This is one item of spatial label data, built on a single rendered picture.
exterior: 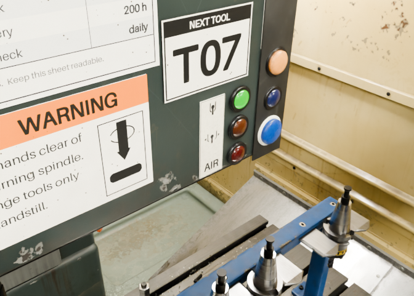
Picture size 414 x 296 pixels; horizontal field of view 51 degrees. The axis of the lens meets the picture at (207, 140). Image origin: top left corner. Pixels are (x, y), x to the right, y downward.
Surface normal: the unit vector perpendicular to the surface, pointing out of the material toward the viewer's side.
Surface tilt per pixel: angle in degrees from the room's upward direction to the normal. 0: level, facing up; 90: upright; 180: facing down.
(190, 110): 90
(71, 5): 90
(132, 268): 0
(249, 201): 24
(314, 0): 90
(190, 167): 90
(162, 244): 0
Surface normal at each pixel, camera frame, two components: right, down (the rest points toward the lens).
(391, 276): -0.31, -0.64
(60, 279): 0.64, 0.41
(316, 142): -0.77, 0.33
